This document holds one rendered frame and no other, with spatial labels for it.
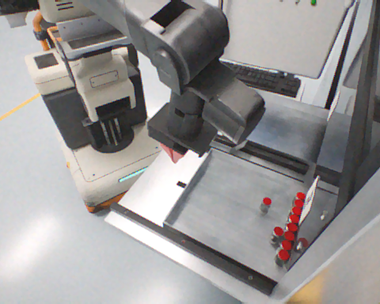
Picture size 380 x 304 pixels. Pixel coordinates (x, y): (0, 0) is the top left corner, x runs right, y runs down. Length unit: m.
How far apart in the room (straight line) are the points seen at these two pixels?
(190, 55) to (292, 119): 0.70
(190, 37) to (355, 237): 0.23
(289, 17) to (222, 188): 0.80
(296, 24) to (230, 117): 0.97
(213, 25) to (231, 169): 0.50
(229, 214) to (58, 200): 1.42
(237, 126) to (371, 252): 0.17
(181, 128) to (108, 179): 1.17
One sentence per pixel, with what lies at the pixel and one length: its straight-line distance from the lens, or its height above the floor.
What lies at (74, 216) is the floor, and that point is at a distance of 1.79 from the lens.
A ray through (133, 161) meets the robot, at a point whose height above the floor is 0.28.
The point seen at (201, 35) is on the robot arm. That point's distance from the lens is 0.28.
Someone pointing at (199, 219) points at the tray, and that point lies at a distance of 0.64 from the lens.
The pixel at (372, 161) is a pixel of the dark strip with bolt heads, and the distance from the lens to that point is 0.31.
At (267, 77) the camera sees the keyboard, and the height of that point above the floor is 0.83.
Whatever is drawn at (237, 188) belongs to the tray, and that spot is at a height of 0.88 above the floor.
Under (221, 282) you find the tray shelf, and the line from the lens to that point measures 0.59.
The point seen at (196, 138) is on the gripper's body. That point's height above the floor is 1.16.
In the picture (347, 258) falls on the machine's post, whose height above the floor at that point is 1.21.
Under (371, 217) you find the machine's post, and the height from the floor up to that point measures 1.27.
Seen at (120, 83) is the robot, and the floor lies 0.80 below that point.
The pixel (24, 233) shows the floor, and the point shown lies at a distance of 1.87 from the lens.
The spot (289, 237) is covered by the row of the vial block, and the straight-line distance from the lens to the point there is 0.60.
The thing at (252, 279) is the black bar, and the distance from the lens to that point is 0.58.
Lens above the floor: 1.45
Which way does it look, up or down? 48 degrees down
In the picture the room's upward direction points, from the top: straight up
